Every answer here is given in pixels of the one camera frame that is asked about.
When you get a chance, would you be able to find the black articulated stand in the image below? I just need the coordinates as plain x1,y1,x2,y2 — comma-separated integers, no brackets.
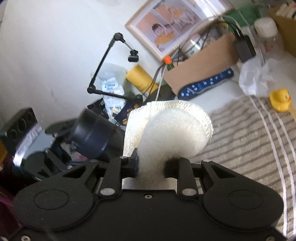
87,32,143,103

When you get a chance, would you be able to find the black power adapter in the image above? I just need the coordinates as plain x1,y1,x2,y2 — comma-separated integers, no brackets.
233,35,256,63

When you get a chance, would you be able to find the white fluffy cloth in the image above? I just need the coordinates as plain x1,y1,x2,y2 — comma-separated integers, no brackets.
123,100,213,190

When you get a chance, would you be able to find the orange cap green bottle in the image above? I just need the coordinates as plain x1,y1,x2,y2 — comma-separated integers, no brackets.
164,56,175,71

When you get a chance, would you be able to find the small cardboard box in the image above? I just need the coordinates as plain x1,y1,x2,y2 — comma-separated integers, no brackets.
268,6,296,57

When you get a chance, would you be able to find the striped beige towel mat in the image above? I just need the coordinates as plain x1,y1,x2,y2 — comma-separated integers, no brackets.
191,96,295,237

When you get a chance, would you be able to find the black thermos bottle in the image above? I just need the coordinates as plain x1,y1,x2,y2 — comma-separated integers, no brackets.
45,108,125,162

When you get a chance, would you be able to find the long cardboard box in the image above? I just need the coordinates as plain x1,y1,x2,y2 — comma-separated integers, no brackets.
163,33,239,94

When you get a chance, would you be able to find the green plastic container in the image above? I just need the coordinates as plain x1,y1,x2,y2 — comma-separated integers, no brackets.
222,4,260,27

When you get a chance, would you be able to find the black camera box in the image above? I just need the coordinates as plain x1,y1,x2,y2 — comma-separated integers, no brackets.
1,108,42,167

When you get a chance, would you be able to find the blue snack packet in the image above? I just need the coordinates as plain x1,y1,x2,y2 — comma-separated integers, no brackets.
115,101,140,126

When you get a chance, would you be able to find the yellow rubber duck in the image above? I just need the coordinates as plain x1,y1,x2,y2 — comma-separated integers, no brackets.
269,88,291,112

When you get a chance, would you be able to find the crumpled tissue near adapter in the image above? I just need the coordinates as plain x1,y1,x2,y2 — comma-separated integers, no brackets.
238,56,278,97

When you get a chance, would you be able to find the framed baby photo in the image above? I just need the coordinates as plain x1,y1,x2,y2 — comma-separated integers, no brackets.
125,0,233,61

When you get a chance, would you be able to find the yellow cylinder canister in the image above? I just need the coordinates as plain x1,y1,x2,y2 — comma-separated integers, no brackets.
125,64,159,93

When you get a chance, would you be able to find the white plastic snack bag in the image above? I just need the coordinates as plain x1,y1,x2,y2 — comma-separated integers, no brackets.
95,63,130,118

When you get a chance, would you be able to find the white lid clear jar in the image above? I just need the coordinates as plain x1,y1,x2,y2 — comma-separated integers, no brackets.
254,17,285,60

